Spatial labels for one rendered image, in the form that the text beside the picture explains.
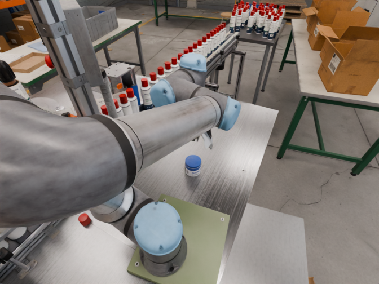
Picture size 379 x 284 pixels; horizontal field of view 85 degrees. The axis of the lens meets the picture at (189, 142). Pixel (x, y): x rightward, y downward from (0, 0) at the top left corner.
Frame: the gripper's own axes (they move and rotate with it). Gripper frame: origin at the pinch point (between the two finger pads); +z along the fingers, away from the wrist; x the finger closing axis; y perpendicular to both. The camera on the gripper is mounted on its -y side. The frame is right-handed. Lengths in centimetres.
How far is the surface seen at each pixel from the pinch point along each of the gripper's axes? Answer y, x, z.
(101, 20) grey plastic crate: -163, -157, 4
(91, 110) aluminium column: 17.7, -26.0, -22.4
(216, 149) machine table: -16.8, 7.4, 16.9
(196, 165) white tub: 2.1, 2.2, 9.9
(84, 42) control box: 14.2, -23.9, -40.3
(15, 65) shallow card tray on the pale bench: -66, -184, 20
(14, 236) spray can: 48, -44, 10
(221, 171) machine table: -3.9, 12.6, 16.8
